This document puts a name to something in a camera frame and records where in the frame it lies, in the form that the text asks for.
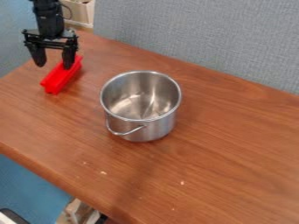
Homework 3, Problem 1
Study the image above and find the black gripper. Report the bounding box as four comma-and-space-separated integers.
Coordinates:
21, 29, 79, 69

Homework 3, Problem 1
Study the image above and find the red plastic block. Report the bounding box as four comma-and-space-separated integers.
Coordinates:
40, 55, 83, 95

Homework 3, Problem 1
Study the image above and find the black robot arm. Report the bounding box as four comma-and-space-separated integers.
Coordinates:
23, 0, 79, 70

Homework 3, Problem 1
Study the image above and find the stainless steel pot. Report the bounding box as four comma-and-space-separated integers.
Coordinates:
99, 71, 183, 142

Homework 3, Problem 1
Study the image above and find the black and white device corner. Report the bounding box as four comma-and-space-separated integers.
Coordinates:
0, 208, 31, 224

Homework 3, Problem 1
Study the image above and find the black cable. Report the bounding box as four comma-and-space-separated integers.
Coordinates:
60, 3, 75, 21

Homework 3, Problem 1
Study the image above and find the light wooden frame under table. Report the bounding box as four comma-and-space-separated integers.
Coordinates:
55, 199, 107, 224

